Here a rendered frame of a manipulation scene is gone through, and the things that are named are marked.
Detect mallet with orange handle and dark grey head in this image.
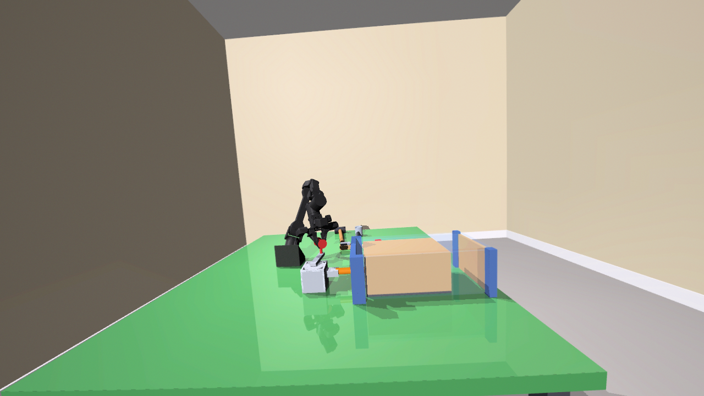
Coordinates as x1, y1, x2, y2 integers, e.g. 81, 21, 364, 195
334, 227, 346, 243

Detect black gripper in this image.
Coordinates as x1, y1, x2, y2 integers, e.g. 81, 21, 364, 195
296, 212, 339, 248

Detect blue rectangular frame bar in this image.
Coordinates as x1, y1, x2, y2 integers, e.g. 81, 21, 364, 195
350, 236, 359, 305

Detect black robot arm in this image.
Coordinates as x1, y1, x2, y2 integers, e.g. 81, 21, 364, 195
284, 179, 332, 245

